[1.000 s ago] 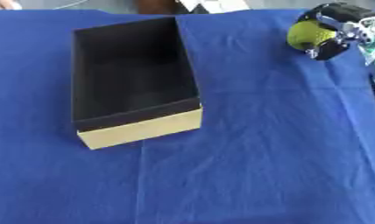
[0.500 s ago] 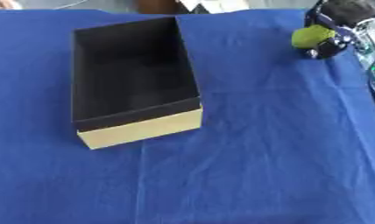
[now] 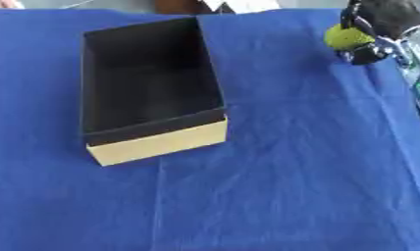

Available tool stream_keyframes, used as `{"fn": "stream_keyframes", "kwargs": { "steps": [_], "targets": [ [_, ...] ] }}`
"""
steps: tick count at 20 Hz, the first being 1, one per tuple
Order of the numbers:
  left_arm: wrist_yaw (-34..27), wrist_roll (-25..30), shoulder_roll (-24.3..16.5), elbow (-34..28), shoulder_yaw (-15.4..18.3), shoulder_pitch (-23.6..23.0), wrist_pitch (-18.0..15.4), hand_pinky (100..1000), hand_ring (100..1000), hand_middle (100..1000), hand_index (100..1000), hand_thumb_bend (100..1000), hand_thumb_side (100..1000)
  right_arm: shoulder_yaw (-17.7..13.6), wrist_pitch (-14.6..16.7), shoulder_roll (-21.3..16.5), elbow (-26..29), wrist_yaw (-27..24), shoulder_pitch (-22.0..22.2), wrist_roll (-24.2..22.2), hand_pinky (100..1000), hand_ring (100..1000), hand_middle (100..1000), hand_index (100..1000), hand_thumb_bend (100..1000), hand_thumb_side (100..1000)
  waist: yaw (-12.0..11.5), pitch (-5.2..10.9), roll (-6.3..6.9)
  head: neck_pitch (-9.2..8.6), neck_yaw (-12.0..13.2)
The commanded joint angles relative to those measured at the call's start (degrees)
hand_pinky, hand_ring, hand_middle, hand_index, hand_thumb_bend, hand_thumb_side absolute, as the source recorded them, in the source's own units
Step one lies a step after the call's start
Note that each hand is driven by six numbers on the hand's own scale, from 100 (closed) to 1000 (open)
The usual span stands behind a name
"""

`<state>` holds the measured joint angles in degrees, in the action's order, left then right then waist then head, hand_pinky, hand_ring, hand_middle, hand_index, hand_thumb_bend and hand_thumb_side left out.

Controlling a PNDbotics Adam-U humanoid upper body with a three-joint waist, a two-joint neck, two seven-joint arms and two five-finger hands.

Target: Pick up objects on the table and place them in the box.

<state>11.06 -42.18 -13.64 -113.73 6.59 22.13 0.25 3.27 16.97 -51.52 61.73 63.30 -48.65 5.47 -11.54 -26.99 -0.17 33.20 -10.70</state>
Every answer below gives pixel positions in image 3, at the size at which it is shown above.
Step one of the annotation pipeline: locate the white paper sheet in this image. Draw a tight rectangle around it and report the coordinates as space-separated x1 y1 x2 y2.
201 0 283 15

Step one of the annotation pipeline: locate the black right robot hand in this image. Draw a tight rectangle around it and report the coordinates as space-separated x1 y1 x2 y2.
339 0 420 66

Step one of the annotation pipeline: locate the brown chair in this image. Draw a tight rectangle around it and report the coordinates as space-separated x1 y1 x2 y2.
155 0 221 16

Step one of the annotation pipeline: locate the yellow-green ball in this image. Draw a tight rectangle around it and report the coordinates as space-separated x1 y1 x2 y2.
323 23 377 52

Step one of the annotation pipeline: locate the tan cardboard box black inside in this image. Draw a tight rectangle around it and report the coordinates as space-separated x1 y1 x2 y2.
78 16 230 168

